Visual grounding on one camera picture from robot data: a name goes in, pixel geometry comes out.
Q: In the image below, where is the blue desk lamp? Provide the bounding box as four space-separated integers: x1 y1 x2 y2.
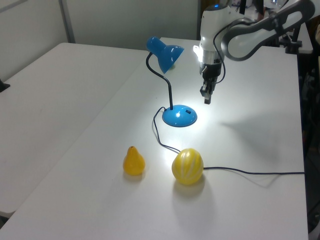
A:
145 36 198 128

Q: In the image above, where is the yellow striped melon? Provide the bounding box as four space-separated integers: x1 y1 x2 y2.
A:
171 148 205 186

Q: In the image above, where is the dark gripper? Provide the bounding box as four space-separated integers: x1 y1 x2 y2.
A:
199 61 223 105

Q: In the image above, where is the black lamp power cable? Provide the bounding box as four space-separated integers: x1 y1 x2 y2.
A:
152 106 305 176

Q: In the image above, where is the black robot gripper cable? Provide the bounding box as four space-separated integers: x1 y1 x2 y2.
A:
213 23 227 85

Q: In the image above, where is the yellow pear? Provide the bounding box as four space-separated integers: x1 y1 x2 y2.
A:
122 146 146 176

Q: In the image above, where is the black table clamp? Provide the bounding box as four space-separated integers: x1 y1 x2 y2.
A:
284 32 304 55

